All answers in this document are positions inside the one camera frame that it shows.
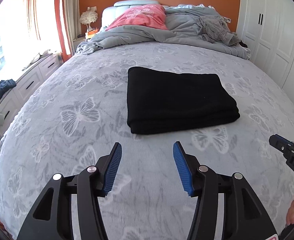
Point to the white feather lamp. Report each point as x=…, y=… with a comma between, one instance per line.
x=88, y=17

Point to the grey butterfly bedspread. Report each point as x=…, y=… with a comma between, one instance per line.
x=80, y=111

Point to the orange curtain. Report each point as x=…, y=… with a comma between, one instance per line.
x=61, y=26

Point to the window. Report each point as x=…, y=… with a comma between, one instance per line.
x=27, y=30

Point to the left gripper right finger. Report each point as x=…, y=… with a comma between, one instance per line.
x=244, y=216

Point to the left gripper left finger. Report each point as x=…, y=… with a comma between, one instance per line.
x=50, y=217

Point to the white window drawer cabinet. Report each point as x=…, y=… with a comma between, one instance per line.
x=32, y=78

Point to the pink pillow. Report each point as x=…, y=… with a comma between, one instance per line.
x=151, y=15

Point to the grey duvet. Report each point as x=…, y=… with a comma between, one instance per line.
x=183, y=28

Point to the white wardrobe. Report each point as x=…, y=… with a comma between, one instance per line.
x=267, y=27

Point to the crumpled grey garment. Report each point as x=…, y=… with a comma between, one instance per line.
x=215, y=29

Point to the black pants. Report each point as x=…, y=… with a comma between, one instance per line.
x=161, y=102

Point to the dark blue garment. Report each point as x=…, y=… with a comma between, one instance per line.
x=6, y=85

